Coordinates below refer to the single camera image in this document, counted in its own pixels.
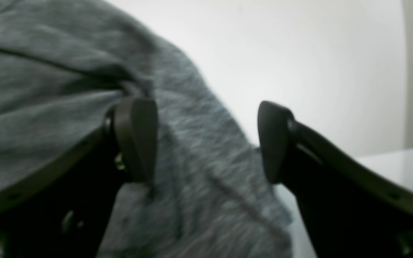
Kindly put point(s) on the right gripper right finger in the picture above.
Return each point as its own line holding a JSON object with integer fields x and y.
{"x": 348, "y": 210}

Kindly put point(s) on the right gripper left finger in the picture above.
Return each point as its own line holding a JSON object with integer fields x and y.
{"x": 62, "y": 209}

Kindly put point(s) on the grey t-shirt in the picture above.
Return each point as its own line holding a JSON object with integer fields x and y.
{"x": 64, "y": 63}

